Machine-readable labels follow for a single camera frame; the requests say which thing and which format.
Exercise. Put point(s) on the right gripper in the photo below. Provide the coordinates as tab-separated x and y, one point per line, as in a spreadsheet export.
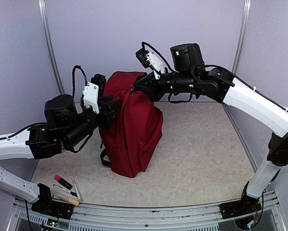
153	92

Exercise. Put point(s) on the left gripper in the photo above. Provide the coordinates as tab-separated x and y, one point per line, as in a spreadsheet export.
108	117

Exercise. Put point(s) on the red student backpack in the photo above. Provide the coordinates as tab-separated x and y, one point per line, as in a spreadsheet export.
131	142

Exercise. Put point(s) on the silver marker pen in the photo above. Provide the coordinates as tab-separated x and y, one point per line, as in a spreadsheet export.
77	190

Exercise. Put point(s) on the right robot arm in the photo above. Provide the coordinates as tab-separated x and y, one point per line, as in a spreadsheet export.
189	74

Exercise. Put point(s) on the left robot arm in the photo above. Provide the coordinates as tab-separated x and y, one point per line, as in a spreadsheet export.
63	130

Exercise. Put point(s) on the pink highlighter marker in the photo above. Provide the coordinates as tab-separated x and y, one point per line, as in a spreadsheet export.
63	182

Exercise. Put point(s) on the black pen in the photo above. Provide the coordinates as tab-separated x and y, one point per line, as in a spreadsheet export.
65	190

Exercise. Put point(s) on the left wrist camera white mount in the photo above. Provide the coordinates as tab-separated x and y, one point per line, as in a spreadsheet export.
92	92

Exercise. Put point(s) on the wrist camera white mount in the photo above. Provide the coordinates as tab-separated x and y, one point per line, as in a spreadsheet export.
149	57
92	92

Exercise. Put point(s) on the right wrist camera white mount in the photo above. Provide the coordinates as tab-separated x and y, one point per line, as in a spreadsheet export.
149	57

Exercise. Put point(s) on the right aluminium corner post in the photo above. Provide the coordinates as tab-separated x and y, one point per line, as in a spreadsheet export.
242	34

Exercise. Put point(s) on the aluminium corner post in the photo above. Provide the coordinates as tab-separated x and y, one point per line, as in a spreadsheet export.
49	45
242	34

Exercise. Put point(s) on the left aluminium corner post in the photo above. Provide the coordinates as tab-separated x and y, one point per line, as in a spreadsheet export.
49	45

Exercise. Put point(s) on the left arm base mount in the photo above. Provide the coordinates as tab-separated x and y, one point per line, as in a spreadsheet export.
53	208

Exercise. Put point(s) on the aluminium front rail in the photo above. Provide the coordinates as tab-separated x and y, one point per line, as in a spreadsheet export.
89	217

